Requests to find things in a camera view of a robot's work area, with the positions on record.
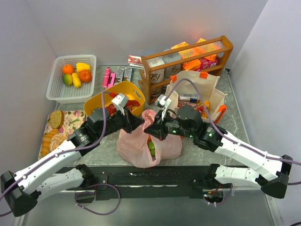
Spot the white plastic fruit basket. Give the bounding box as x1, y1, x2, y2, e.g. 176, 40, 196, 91
46, 55, 96, 104

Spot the wooden shelf rack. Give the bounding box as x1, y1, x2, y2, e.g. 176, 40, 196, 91
138, 35, 233, 104

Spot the toy mango green yellow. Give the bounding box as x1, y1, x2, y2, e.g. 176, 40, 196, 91
62, 73, 73, 86

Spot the green toy watermelon ball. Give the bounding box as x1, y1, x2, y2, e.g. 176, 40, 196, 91
148, 141, 156, 156

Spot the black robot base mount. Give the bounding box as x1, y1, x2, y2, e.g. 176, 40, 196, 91
65, 164, 233, 205

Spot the floral serving tray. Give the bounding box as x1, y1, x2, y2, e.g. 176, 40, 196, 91
38, 111, 86, 160

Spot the red toy lobster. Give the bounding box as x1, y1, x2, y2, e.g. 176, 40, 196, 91
106, 100, 141, 115

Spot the orange box on shelf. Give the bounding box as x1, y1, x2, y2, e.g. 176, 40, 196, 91
182, 59, 201, 71

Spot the white cup on shelf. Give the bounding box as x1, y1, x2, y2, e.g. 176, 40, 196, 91
150, 69, 165, 84

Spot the red snack bag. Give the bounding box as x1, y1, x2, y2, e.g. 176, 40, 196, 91
177, 100, 205, 113

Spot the orange yellow snack bag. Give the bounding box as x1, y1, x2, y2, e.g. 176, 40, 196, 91
198, 101, 211, 119

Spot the pink plastic grocery bag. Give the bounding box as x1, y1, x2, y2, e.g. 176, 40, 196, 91
117, 110, 182, 168

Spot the purple cable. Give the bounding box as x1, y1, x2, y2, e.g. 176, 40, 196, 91
0, 91, 122, 217
164, 78, 301, 205

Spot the silver chocolate bar box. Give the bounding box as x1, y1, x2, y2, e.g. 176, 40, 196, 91
115, 67, 133, 83

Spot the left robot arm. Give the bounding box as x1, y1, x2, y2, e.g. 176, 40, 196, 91
0, 107, 144, 217

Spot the toy bread slice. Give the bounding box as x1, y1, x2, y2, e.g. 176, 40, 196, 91
49, 110, 64, 129

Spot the toy sugar donut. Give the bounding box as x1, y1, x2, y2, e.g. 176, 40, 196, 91
49, 133, 68, 152

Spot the orange toy tangerine top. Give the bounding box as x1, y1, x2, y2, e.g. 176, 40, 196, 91
62, 64, 75, 74

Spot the red silver foil packet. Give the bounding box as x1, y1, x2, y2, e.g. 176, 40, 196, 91
128, 55, 144, 69

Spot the yellow plastic tub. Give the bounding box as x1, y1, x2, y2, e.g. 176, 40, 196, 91
84, 81, 145, 116

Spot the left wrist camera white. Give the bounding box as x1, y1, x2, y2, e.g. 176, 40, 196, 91
111, 93, 129, 115

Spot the toy croissant bread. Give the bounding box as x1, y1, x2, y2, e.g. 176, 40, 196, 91
41, 129, 59, 157

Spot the small orange toy pumpkin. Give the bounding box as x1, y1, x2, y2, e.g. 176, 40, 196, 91
79, 70, 92, 83

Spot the pink box on shelf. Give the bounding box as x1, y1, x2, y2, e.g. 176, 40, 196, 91
200, 58, 218, 70

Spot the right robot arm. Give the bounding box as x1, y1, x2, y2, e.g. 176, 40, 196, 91
144, 106, 292, 199

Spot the yellow toy banana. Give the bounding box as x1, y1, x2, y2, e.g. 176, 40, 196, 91
71, 73, 81, 88

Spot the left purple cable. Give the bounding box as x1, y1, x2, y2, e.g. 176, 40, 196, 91
0, 91, 122, 217

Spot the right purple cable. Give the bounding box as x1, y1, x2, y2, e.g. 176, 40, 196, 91
164, 78, 301, 205

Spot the floral canvas tote bag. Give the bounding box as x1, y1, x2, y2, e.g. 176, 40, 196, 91
164, 71, 227, 124

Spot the silver blue drink can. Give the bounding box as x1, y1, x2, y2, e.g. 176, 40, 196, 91
178, 94, 200, 103

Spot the pink candy box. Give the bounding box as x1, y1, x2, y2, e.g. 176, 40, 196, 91
102, 67, 116, 89

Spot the yellow toy pepper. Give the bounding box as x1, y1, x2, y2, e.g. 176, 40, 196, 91
76, 62, 91, 73

